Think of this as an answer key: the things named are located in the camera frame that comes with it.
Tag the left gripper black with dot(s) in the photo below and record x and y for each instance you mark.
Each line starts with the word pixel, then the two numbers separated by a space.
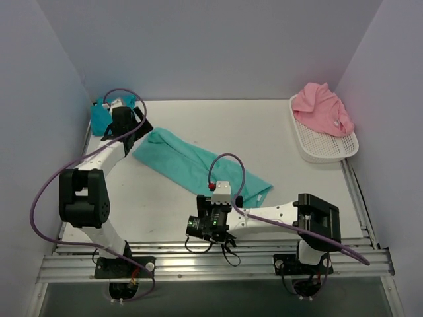
pixel 131 133

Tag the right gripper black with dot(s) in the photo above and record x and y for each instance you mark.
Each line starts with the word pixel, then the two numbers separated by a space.
pixel 202 205

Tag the mint green t-shirt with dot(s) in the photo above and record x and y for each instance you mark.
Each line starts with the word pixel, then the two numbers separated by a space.
pixel 185 164

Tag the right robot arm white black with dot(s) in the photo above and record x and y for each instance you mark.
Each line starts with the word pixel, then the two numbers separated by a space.
pixel 315 221

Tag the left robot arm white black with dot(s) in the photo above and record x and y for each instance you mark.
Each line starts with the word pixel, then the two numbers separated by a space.
pixel 83 196

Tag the folded teal blue t-shirt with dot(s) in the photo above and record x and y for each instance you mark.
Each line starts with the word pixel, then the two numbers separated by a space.
pixel 100 116

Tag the white perforated plastic basket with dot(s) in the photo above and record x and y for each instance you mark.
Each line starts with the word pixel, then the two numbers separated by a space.
pixel 321 148

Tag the pink t-shirt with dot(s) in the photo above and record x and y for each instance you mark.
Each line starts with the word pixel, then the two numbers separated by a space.
pixel 322 111

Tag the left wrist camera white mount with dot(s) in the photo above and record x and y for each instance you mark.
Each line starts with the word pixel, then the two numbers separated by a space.
pixel 111 105

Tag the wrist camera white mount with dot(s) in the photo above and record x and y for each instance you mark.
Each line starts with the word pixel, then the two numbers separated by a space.
pixel 221 193
pixel 111 105

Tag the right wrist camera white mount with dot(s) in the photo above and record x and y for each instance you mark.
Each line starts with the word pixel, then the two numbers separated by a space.
pixel 221 193

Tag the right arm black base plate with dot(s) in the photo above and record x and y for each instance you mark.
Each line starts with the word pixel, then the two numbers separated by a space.
pixel 290 265

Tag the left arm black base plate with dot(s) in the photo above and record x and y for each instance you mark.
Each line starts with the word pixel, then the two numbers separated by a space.
pixel 107 268

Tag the aluminium rail frame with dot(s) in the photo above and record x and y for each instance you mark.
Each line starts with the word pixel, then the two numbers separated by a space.
pixel 151 212

